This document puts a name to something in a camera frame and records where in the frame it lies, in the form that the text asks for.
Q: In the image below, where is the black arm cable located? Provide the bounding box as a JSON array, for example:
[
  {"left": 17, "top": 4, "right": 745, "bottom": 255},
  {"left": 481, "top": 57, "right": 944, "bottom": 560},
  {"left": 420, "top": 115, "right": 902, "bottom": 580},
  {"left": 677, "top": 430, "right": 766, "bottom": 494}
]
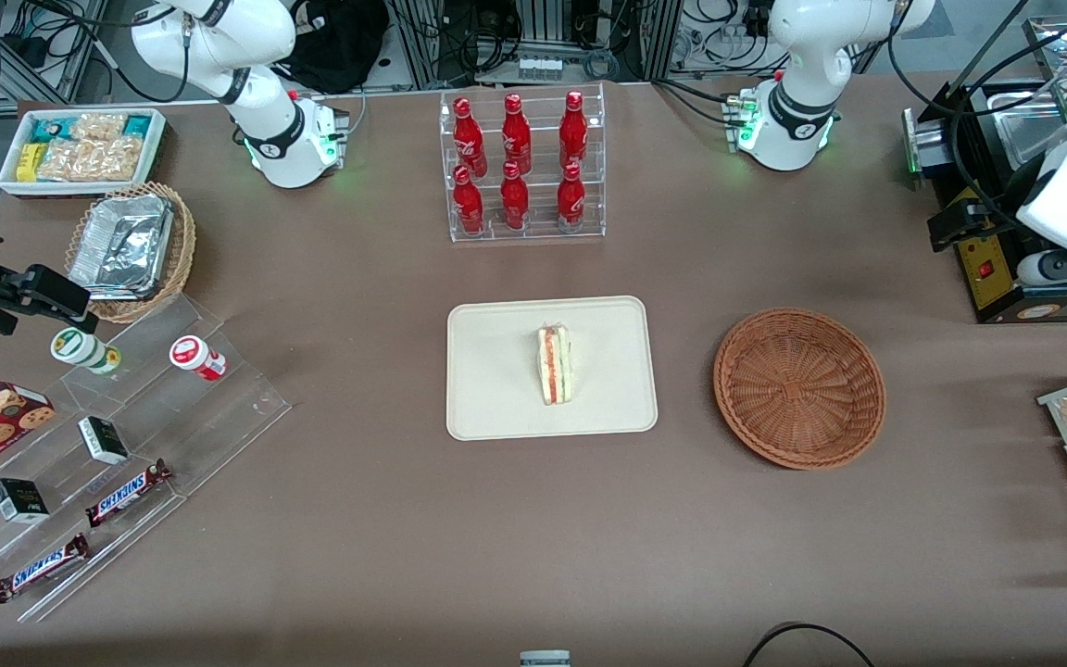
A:
[{"left": 885, "top": 0, "right": 1067, "bottom": 223}]

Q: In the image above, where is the aluminium foil container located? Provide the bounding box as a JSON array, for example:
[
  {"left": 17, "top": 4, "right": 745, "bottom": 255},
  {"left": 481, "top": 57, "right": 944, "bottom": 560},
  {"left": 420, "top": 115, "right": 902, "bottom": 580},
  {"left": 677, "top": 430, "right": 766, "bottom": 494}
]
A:
[{"left": 69, "top": 194, "right": 175, "bottom": 302}]

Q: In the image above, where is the clear acrylic bottle rack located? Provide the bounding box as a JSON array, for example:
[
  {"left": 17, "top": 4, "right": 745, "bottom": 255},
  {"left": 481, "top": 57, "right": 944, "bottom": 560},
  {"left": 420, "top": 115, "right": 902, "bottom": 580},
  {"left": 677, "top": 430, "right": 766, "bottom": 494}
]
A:
[{"left": 439, "top": 83, "right": 607, "bottom": 244}]

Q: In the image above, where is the cream rectangular tray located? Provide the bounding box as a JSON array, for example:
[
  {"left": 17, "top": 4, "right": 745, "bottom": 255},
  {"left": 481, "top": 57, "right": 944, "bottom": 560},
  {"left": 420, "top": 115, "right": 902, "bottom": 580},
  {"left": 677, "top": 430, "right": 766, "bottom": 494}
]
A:
[{"left": 446, "top": 296, "right": 659, "bottom": 442}]

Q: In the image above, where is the black bag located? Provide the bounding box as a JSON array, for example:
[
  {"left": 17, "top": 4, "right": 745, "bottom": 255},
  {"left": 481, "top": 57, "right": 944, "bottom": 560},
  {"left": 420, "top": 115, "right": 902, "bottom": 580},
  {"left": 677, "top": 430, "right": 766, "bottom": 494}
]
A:
[{"left": 276, "top": 0, "right": 392, "bottom": 94}]

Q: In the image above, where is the clear acrylic stepped display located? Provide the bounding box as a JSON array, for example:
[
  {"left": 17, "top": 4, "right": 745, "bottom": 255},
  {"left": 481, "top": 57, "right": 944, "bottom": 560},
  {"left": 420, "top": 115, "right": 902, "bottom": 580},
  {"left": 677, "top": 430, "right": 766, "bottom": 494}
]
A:
[{"left": 0, "top": 295, "right": 292, "bottom": 623}]

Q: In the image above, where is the black sealing machine yellow panel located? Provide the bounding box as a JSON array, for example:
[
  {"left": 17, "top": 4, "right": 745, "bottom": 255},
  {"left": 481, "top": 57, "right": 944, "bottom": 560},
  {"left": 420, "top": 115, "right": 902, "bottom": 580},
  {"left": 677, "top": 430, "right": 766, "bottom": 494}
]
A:
[{"left": 902, "top": 82, "right": 1067, "bottom": 325}]

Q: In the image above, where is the green-lid white cup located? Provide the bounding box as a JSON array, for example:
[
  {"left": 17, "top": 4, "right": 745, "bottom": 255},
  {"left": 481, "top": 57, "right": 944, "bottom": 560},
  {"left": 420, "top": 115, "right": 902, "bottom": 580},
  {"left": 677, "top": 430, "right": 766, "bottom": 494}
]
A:
[{"left": 50, "top": 327, "right": 123, "bottom": 376}]

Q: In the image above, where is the red cola bottle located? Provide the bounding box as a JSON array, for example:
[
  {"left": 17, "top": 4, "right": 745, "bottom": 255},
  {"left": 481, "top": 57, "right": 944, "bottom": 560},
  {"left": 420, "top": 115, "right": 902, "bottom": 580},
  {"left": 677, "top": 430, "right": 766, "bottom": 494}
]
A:
[
  {"left": 500, "top": 162, "right": 530, "bottom": 231},
  {"left": 502, "top": 93, "right": 533, "bottom": 175},
  {"left": 453, "top": 167, "right": 485, "bottom": 235},
  {"left": 559, "top": 91, "right": 588, "bottom": 170},
  {"left": 557, "top": 163, "right": 586, "bottom": 233},
  {"left": 453, "top": 97, "right": 488, "bottom": 177}
]

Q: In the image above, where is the red-lid white cup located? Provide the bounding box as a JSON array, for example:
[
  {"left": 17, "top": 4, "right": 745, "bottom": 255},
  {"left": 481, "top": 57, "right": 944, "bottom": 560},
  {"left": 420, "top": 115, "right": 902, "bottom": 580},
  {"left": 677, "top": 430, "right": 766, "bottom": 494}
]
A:
[{"left": 169, "top": 335, "right": 228, "bottom": 383}]

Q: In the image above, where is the oval tan wicker basket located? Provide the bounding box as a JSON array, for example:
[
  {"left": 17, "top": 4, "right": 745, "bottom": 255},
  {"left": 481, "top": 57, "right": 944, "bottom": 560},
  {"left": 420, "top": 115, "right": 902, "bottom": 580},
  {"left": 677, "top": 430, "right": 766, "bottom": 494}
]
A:
[{"left": 64, "top": 182, "right": 197, "bottom": 325}]

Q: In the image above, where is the clear bag of crackers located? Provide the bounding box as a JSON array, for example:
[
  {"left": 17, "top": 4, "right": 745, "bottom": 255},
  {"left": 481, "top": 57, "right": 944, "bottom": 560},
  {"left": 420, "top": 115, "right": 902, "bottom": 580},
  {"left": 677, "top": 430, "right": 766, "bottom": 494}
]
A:
[
  {"left": 70, "top": 113, "right": 128, "bottom": 143},
  {"left": 37, "top": 137, "right": 143, "bottom": 182}
]

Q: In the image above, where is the triangular sandwich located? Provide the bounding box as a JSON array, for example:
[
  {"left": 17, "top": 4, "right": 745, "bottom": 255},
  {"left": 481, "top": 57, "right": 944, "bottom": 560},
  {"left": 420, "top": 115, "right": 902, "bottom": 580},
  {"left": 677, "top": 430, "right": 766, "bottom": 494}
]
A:
[{"left": 536, "top": 324, "right": 575, "bottom": 406}]

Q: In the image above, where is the small black box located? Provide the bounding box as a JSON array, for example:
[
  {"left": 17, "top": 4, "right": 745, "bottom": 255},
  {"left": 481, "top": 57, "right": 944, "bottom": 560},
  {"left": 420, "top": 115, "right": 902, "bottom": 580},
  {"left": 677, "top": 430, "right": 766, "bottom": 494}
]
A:
[
  {"left": 78, "top": 416, "right": 130, "bottom": 466},
  {"left": 0, "top": 478, "right": 50, "bottom": 524}
]

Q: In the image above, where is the round brown wicker basket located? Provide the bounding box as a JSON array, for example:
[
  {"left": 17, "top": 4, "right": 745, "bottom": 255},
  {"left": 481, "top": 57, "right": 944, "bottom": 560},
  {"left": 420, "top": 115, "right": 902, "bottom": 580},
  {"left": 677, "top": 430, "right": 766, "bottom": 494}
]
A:
[{"left": 713, "top": 308, "right": 887, "bottom": 471}]

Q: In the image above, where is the brown Snickers bar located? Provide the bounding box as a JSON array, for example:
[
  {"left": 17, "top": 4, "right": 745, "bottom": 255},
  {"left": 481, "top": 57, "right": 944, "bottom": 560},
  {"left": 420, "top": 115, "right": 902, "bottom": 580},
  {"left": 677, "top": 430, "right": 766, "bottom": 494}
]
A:
[
  {"left": 85, "top": 459, "right": 173, "bottom": 528},
  {"left": 0, "top": 534, "right": 91, "bottom": 604}
]

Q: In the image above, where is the black cable loop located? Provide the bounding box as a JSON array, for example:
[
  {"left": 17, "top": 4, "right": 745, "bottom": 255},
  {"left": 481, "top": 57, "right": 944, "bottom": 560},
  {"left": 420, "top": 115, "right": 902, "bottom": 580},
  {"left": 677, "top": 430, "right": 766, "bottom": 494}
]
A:
[{"left": 742, "top": 623, "right": 877, "bottom": 667}]

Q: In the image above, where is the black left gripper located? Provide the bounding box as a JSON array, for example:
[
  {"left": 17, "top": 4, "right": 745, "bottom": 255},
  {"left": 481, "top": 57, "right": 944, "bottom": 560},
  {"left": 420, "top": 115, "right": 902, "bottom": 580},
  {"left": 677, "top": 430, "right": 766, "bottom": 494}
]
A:
[{"left": 928, "top": 165, "right": 1051, "bottom": 253}]

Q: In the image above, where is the white snack bin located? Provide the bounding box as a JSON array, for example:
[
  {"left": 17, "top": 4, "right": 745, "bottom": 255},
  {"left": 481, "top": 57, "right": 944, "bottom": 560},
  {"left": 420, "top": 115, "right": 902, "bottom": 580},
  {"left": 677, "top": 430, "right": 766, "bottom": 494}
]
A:
[{"left": 0, "top": 107, "right": 169, "bottom": 200}]

